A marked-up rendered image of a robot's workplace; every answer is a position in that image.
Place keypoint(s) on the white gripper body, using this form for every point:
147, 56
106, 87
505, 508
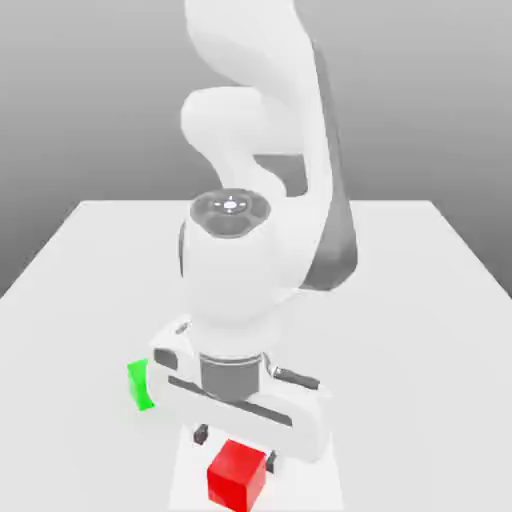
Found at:
304, 416

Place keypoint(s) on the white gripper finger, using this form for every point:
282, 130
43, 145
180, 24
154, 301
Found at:
271, 460
200, 434

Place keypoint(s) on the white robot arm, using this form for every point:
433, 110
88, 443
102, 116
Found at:
236, 272

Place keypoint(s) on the small red cube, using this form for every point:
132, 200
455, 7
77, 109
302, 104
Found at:
236, 476

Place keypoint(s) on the small green cube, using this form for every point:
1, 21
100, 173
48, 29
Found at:
139, 384

